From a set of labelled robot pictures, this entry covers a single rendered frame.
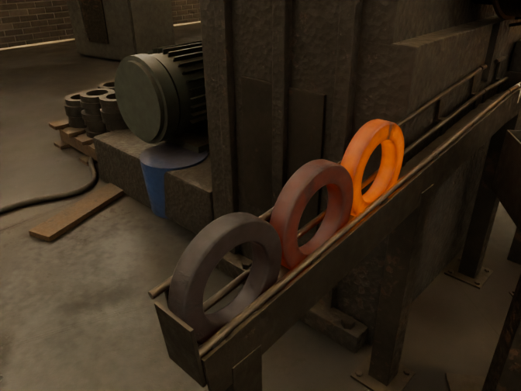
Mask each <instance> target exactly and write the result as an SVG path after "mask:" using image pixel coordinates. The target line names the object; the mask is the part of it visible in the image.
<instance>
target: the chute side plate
mask: <svg viewBox="0 0 521 391"><path fill-rule="evenodd" d="M520 90H521V87H520V88H518V89H517V90H515V91H514V92H512V93H511V94H509V95H508V96H507V97H506V98H505V99H503V100H502V101H501V102H500V103H499V104H498V105H497V106H496V107H495V108H493V109H492V110H491V111H490V112H488V113H487V114H486V115H485V116H484V117H482V118H481V119H480V120H479V121H478V122H477V123H476V124H475V125H473V126H472V127H471V128H470V129H469V130H468V131H466V132H465V133H464V134H463V135H462V136H460V137H459V138H458V139H457V140H455V141H454V142H453V143H452V144H451V145H450V146H449V147H448V148H447V149H446V150H445V151H443V152H442V153H441V154H440V155H438V157H436V158H435V159H434V160H432V161H431V162H430V163H429V164H428V165H427V166H426V167H425V168H424V169H422V170H421V171H420V172H419V173H418V174H416V175H415V176H414V177H413V178H411V179H410V180H409V181H408V182H407V183H405V184H404V185H403V186H402V187H401V188H400V189H399V190H398V191H397V192H395V193H394V194H393V195H392V196H391V197H389V198H388V199H387V200H386V201H385V202H384V203H383V204H381V205H380V206H379V207H378V208H377V209H376V210H375V211H374V212H372V213H371V214H370V215H369V216H367V217H366V218H365V219H364V220H363V221H361V222H360V223H359V224H358V225H357V226H355V228H353V229H352V230H351V231H350V232H349V233H348V234H347V235H345V236H344V237H343V238H342V239H341V240H339V241H338V242H337V243H336V244H334V245H333V246H332V247H331V248H330V249H329V250H328V251H327V252H326V253H325V254H323V255H322V256H321V257H320V258H319V259H318V260H317V261H315V262H314V263H313V264H312V265H310V266H309V267H308V268H307V269H306V270H305V271H304V272H303V273H301V274H300V275H299V276H298V277H297V278H295V279H294V280H293V281H292V282H290V283H289V284H288V285H287V286H286V287H284V288H283V289H282V290H281V291H280V292H279V293H278V294H277V295H276V296H274V297H273V298H272V299H271V300H270V301H268V302H267V303H266V304H265V305H264V306H262V307H261V308H260V309H259V310H258V311H257V312H256V313H255V314H254V315H252V316H251V317H250V318H249V319H248V320H246V321H245V322H244V323H243V324H242V325H240V326H239V327H238V328H237V329H236V330H235V331H234V332H232V333H231V334H230V335H229V336H228V337H227V338H226V339H225V340H224V341H222V342H221V343H220V344H219V345H218V346H216V347H215V348H214V349H213V350H211V351H210V352H209V353H208V354H207V355H206V356H205V357H204V358H202V365H203V368H204V373H205V379H206V382H207V386H208V390H209V391H225V390H226V389H227V388H228V387H229V386H230V385H231V384H232V383H233V378H232V368H233V367H234V366H235V365H236V364H238V363H239V362H240V361H241V360H243V359H244V358H245V357H246V356H248V355H249V353H251V352H252V351H253V350H254V349H256V348H257V347H258V346H259V345H261V347H262V354H263V353H265V352H266V351H267V350H268V349H269V348H270V347H271V346H272V345H273V344H274V343H275V342H276V341H277V340H278V339H279V338H280V337H282V336H283V335H284V334H285V333H286V332H287V331H288V330H289V329H290V328H291V327H292V326H293V325H294V324H295V323H296V322H297V321H299V320H300V319H301V318H302V317H303V316H304V315H305V314H306V313H307V312H308V311H309V310H310V309H311V308H312V307H313V306H315V305H316V304H317V303H318V302H319V301H320V300H321V299H322V298H323V297H324V296H325V295H326V294H327V293H328V292H329V291H330V290H331V289H332V288H333V287H334V286H335V285H336V284H337V283H338V282H339V281H340V280H341V279H342V278H343V277H344V276H345V275H347V274H348V273H349V272H350V271H351V270H352V269H353V268H354V267H355V266H356V265H357V264H358V263H359V262H360V261H361V260H363V259H364V258H365V257H366V256H367V255H368V254H369V253H370V252H371V251H372V250H373V249H374V248H375V247H376V246H377V245H378V244H380V243H381V242H382V241H383V240H384V239H385V238H386V237H387V236H388V235H389V234H390V233H391V232H392V231H393V230H394V229H395V228H396V227H397V226H398V225H399V224H400V223H401V222H402V221H403V220H404V219H405V218H406V217H407V216H408V215H409V214H410V213H412V212H413V211H414V210H415V209H416V208H417V207H418V206H419V203H420V198H421V194H422V192H424V191H425V190H426V189H428V188H429V187H430V186H431V185H432V184H434V187H433V192H434V191H435V190H436V189H437V188H438V187H439V186H440V185H441V184H442V183H444V182H445V181H446V180H447V179H448V178H449V177H450V176H451V175H452V174H453V173H454V172H455V171H456V170H457V169H458V168H459V167H460V166H461V165H462V164H463V163H464V162H465V161H466V160H467V159H468V158H469V157H470V156H471V155H472V154H473V153H474V152H476V151H477V150H478V149H479V148H480V147H481V146H482V145H483V144H484V143H485V142H486V141H487V140H488V139H489V138H490V137H492V136H493V135H494V134H495V133H496V132H497V131H498V130H499V129H500V128H501V127H502V126H503V125H504V124H505V123H507V122H508V121H510V120H511V119H512V118H513V117H514V116H516V115H517V114H518V113H519V108H520V105H521V93H520ZM519 94H520V96H519ZM518 99H519V101H518ZM517 102H518V103H517Z"/></svg>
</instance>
